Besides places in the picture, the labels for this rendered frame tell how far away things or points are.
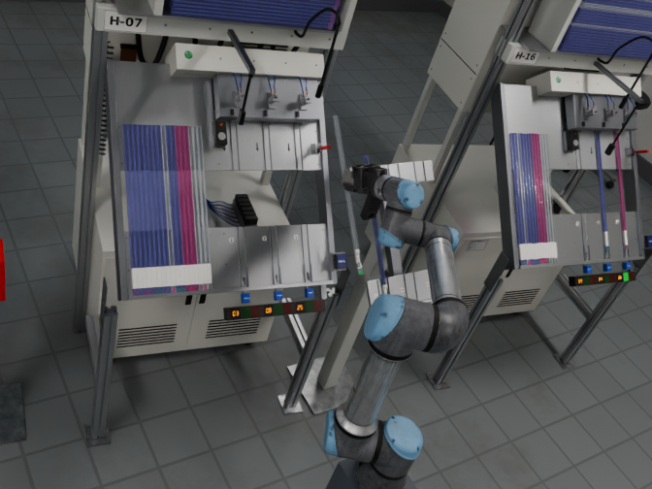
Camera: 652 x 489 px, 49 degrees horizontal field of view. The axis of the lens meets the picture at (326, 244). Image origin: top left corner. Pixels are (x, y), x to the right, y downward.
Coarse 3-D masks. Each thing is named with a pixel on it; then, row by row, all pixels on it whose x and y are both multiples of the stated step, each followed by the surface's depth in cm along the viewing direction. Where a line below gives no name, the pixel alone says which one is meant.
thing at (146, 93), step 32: (128, 64) 214; (160, 64) 218; (128, 96) 213; (160, 96) 217; (192, 96) 222; (256, 128) 230; (288, 128) 235; (224, 160) 224; (256, 160) 229; (288, 160) 234; (320, 160) 239
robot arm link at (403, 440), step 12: (396, 420) 192; (408, 420) 194; (384, 432) 189; (396, 432) 189; (408, 432) 191; (420, 432) 193; (384, 444) 188; (396, 444) 187; (408, 444) 188; (420, 444) 190; (384, 456) 189; (396, 456) 188; (408, 456) 188; (384, 468) 193; (396, 468) 191; (408, 468) 194
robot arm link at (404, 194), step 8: (384, 184) 201; (392, 184) 199; (400, 184) 196; (408, 184) 194; (416, 184) 195; (384, 192) 201; (392, 192) 198; (400, 192) 195; (408, 192) 194; (416, 192) 195; (392, 200) 197; (400, 200) 195; (408, 200) 194; (416, 200) 196; (400, 208) 196; (408, 208) 196
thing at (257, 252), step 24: (216, 240) 221; (240, 240) 225; (264, 240) 228; (288, 240) 232; (312, 240) 236; (216, 264) 221; (240, 264) 224; (264, 264) 228; (288, 264) 231; (312, 264) 235; (216, 288) 220
